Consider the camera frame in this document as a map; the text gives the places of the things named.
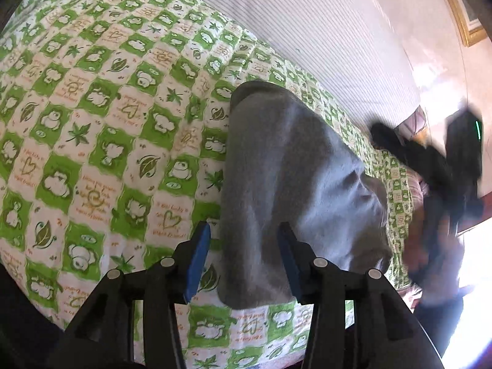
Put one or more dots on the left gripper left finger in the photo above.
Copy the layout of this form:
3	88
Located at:
189	260

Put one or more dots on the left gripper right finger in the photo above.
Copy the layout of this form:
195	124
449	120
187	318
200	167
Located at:
297	258

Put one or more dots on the grey pants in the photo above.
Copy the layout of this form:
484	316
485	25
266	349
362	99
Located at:
284	163

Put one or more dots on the right hand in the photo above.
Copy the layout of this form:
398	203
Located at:
441	282

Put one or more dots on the plaid pillow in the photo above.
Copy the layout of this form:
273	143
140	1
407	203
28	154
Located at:
415	128

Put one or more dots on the green white patterned bedsheet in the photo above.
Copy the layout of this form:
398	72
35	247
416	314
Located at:
114	121

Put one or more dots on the white striped duvet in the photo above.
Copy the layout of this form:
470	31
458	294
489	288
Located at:
347	45

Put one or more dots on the gold picture frame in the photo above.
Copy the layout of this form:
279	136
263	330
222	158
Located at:
471	31

